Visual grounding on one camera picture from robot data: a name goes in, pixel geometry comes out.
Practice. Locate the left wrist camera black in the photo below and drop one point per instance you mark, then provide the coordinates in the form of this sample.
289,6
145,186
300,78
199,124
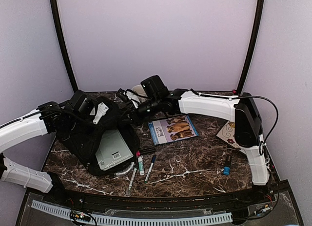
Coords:
80,104

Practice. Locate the black frame post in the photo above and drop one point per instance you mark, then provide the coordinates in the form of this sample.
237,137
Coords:
62,45
251,46

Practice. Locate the white clear pen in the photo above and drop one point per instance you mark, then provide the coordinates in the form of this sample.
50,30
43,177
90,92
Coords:
131,182

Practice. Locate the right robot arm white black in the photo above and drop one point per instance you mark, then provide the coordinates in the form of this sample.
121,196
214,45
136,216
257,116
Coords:
242,111

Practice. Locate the right black frame post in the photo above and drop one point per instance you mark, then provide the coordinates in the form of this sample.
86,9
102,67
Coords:
251,46

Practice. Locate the cream ceramic mug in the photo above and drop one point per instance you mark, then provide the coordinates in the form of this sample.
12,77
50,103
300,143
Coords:
140,91

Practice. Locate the white cable duct strip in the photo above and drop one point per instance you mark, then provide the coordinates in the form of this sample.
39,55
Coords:
131,219

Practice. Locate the grey notebook with barcode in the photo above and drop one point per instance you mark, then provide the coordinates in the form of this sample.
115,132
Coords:
112,150

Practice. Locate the dog picture book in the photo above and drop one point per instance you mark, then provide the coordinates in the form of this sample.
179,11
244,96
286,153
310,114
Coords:
172,129

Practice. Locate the pink cap black marker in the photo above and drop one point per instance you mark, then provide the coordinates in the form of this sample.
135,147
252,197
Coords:
145,151

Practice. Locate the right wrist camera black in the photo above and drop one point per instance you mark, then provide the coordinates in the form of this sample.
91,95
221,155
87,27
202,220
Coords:
154,87

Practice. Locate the blue cap white marker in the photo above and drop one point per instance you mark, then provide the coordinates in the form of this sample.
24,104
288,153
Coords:
150,169

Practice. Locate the floral square plate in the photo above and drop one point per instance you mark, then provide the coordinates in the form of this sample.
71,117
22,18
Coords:
226,134

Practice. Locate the black front rail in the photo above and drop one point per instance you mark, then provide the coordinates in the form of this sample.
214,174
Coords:
236,202

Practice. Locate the blue cap black marker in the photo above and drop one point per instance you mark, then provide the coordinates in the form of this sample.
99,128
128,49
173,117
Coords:
227,165

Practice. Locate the white glue stick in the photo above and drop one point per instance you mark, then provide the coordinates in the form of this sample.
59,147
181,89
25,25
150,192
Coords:
141,166

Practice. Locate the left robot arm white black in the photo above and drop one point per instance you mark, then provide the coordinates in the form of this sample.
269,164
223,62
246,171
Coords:
46,119

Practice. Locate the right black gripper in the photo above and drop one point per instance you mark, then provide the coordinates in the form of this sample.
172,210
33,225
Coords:
135,114

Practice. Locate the left black frame post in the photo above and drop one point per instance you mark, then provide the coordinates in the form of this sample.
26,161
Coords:
62,45

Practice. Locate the black student backpack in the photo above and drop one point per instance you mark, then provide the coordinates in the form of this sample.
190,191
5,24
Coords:
85,146

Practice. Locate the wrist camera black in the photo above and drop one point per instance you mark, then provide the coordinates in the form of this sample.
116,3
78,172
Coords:
80,104
154,87

